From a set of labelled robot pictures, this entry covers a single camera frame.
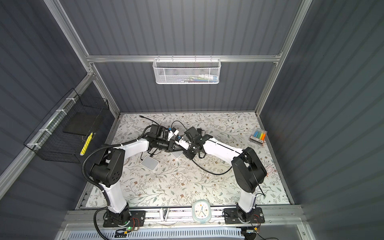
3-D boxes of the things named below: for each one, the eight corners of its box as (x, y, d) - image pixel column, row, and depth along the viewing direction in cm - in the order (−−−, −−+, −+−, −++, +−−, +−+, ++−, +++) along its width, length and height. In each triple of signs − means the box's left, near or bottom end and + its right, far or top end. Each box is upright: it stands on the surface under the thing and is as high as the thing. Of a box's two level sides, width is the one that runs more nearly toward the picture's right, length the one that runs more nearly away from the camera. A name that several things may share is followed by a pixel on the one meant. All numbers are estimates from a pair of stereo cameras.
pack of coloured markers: (248, 139, 107) (249, 137, 105) (252, 128, 113) (253, 126, 112) (263, 144, 104) (264, 143, 102) (266, 132, 110) (267, 131, 109)
